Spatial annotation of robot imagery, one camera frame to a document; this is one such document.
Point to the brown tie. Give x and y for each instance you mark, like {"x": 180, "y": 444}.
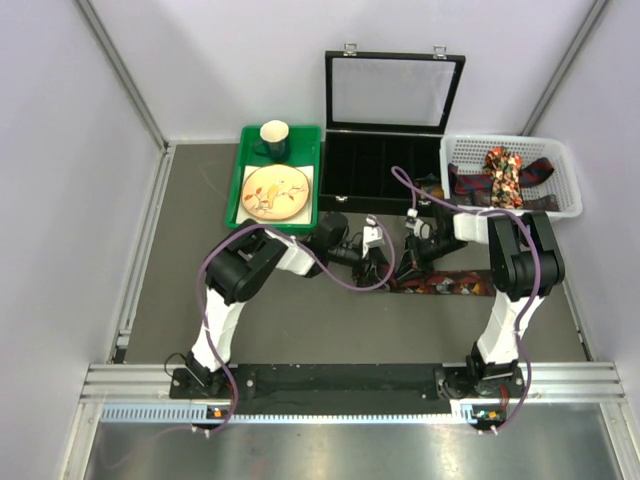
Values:
{"x": 429, "y": 185}

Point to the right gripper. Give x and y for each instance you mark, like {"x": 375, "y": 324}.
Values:
{"x": 412, "y": 258}

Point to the floral colourful tie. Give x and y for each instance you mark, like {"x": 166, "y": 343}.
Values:
{"x": 503, "y": 169}

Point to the dark maroon tie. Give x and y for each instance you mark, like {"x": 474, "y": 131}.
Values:
{"x": 483, "y": 199}

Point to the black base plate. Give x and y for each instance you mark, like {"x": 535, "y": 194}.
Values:
{"x": 252, "y": 382}

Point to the black glass-lid display box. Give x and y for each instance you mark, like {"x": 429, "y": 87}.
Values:
{"x": 383, "y": 109}

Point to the red navy striped tie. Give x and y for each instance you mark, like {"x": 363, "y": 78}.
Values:
{"x": 531, "y": 176}

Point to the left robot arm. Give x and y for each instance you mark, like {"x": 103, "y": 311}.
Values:
{"x": 236, "y": 269}

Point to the dark green mug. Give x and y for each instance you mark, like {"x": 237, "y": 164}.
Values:
{"x": 274, "y": 141}

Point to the bird pattern plate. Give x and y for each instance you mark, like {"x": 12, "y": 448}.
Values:
{"x": 275, "y": 192}

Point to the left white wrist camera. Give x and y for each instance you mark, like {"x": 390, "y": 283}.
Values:
{"x": 372, "y": 235}

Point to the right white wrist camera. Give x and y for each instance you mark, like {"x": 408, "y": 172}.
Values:
{"x": 416, "y": 226}

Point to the white plastic basket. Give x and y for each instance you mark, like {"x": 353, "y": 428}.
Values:
{"x": 468, "y": 152}

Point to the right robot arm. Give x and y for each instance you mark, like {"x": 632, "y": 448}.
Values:
{"x": 525, "y": 265}

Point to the dark red patterned tie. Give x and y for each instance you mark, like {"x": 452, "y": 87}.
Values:
{"x": 476, "y": 282}

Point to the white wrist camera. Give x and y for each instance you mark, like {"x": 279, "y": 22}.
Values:
{"x": 416, "y": 226}
{"x": 372, "y": 235}

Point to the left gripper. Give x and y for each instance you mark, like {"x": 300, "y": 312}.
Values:
{"x": 370, "y": 277}

